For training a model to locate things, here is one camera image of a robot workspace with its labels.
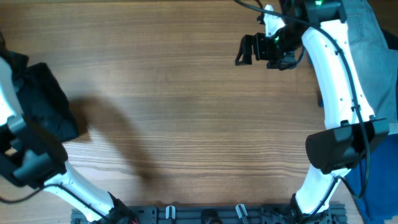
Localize black camera cable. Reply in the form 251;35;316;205
233;0;371;223
0;183;109;223

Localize black right camera cable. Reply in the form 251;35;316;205
233;0;371;223

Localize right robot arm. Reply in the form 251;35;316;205
235;1;389;223

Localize light blue denim shorts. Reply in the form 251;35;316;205
341;0;398;135

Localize black left camera cable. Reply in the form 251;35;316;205
0;183;109;223

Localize blue garment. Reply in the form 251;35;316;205
317;93;398;224

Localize black shorts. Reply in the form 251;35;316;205
5;51;79;142

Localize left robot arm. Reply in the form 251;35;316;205
1;47;139;223

